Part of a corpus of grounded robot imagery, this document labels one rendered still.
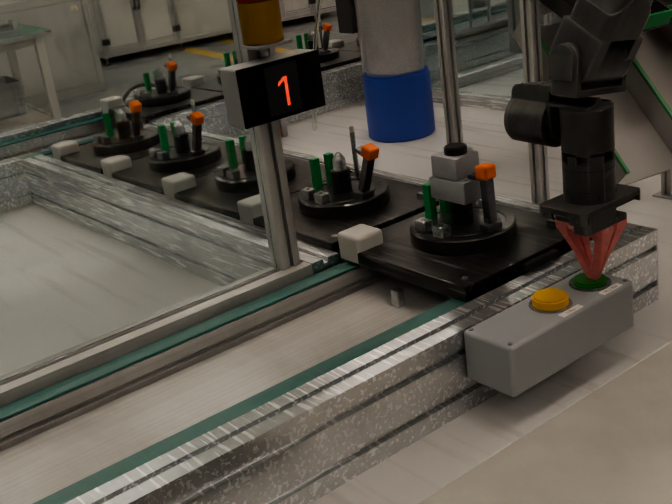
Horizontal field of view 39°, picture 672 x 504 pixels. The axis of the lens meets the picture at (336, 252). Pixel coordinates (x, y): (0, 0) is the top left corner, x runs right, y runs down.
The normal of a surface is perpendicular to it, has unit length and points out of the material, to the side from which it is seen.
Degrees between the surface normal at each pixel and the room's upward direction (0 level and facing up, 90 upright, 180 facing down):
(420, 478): 0
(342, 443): 90
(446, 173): 90
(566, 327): 90
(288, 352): 0
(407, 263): 0
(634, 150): 45
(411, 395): 90
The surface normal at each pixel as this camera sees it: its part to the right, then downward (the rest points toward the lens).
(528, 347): 0.62, 0.21
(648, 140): 0.24, -0.47
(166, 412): -0.13, -0.92
